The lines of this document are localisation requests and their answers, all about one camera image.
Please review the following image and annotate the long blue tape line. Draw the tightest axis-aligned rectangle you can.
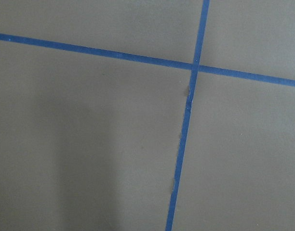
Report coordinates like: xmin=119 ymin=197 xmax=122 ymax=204
xmin=0 ymin=33 xmax=295 ymax=87

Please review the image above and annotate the crossing blue tape line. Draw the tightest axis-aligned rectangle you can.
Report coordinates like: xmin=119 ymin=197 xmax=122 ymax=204
xmin=165 ymin=0 xmax=210 ymax=231

